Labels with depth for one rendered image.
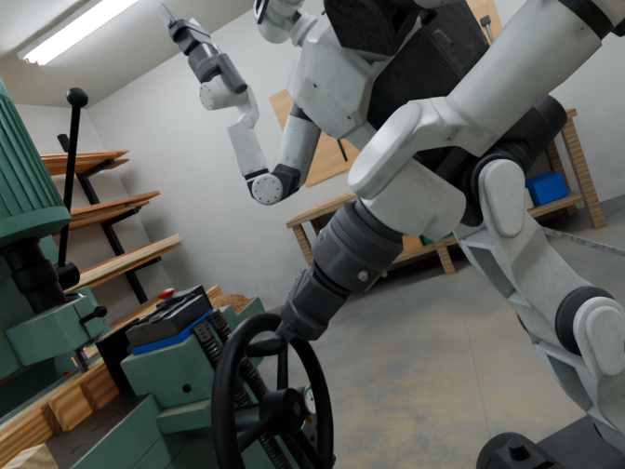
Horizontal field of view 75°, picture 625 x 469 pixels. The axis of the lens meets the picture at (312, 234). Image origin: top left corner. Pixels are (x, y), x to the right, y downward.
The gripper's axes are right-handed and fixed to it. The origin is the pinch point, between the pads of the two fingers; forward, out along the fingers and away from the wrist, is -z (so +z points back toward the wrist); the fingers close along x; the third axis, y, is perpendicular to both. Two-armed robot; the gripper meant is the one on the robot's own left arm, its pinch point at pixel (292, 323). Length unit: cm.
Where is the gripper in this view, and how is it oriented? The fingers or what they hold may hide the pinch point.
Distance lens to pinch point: 55.3
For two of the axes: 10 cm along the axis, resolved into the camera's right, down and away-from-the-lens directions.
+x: 1.8, -3.6, 9.1
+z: 5.5, -7.3, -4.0
